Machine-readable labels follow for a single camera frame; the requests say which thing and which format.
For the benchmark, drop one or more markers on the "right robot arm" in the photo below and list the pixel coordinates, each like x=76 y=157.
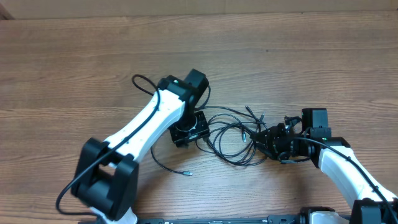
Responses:
x=308 y=138

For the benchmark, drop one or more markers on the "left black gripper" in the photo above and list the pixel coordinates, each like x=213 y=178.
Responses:
x=203 y=130

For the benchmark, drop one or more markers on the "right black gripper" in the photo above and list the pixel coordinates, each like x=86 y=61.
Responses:
x=272 y=141

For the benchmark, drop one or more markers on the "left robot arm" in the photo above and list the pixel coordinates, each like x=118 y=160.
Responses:
x=106 y=175

